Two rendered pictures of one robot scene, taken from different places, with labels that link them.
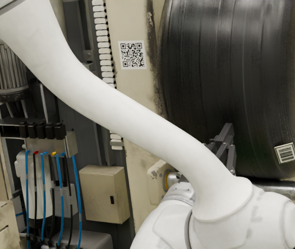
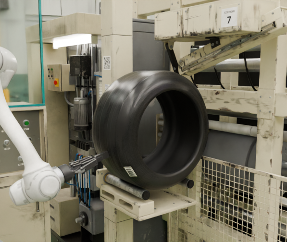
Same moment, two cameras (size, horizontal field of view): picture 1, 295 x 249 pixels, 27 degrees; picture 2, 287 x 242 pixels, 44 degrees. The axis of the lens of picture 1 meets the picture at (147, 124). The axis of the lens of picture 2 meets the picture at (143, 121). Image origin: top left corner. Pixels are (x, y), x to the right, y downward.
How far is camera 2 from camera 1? 1.01 m
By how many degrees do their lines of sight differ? 26
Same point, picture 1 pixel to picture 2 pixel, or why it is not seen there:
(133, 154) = not seen: hidden behind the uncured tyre
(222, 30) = (109, 107)
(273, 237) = (35, 187)
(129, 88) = not seen: hidden behind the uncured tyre
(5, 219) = not seen: hidden behind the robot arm
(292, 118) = (132, 154)
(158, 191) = (99, 181)
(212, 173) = (26, 156)
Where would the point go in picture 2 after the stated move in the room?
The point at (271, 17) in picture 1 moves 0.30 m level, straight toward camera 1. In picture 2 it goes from (126, 104) to (73, 110)
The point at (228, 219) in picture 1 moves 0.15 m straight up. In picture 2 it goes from (26, 175) to (24, 134)
